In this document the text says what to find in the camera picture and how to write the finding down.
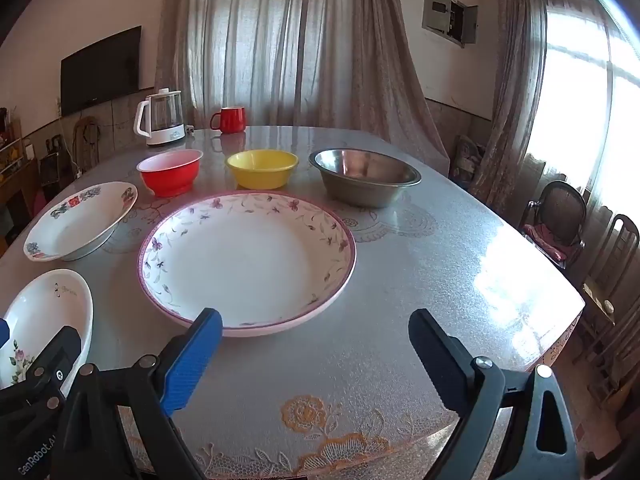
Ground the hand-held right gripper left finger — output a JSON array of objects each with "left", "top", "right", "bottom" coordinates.
[{"left": 50, "top": 308, "right": 223, "bottom": 480}]

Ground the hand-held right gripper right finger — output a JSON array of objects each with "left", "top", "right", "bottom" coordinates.
[{"left": 408, "top": 308, "right": 583, "bottom": 480}]

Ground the white rose print plate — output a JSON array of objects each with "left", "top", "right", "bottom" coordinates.
[{"left": 0, "top": 269, "right": 94, "bottom": 391}]

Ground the large pink-rimmed floral plate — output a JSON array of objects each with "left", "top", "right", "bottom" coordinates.
[{"left": 136, "top": 191, "right": 357, "bottom": 337}]

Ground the blue red floral plate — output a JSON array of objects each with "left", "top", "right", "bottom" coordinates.
[{"left": 23, "top": 181, "right": 138, "bottom": 262}]

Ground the red plastic bowl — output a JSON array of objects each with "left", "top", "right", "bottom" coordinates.
[{"left": 136, "top": 149, "right": 204, "bottom": 198}]

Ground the stainless steel bowl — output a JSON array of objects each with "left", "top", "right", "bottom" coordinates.
[{"left": 308, "top": 148, "right": 422, "bottom": 209}]

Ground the yellow plastic bowl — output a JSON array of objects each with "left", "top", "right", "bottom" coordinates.
[{"left": 226, "top": 149, "right": 300, "bottom": 190}]

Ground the red seat cushion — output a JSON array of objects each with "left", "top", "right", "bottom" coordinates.
[{"left": 522, "top": 225, "right": 571, "bottom": 261}]

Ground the dark wicker-back chair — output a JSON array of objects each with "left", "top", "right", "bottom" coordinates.
[{"left": 520, "top": 180, "right": 588, "bottom": 273}]

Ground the pile of printed bags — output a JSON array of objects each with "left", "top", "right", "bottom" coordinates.
[{"left": 452, "top": 135, "right": 488, "bottom": 183}]

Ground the tall-back wooden chair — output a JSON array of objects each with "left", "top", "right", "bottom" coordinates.
[{"left": 72, "top": 116, "right": 103, "bottom": 166}]

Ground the dark slatted wooden chair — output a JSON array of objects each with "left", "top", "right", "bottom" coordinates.
[{"left": 575, "top": 214, "right": 640, "bottom": 396}]

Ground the white glass electric kettle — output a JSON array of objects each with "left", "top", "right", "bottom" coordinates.
[{"left": 133, "top": 88, "right": 187, "bottom": 147}]

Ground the red mug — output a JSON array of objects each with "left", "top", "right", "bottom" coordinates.
[{"left": 209, "top": 107, "right": 247, "bottom": 134}]

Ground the narrow beige sheer curtain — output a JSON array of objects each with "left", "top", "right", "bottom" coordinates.
[{"left": 470, "top": 0, "right": 551, "bottom": 206}]

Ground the wide beige sheer curtain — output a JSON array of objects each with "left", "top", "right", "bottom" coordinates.
[{"left": 152, "top": 0, "right": 451, "bottom": 166}]

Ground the grey electrical panel box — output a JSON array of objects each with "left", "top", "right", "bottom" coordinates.
[{"left": 421, "top": 0, "right": 479, "bottom": 49}]

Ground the black wall television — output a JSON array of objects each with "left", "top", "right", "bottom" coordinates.
[{"left": 60, "top": 25, "right": 142, "bottom": 116}]

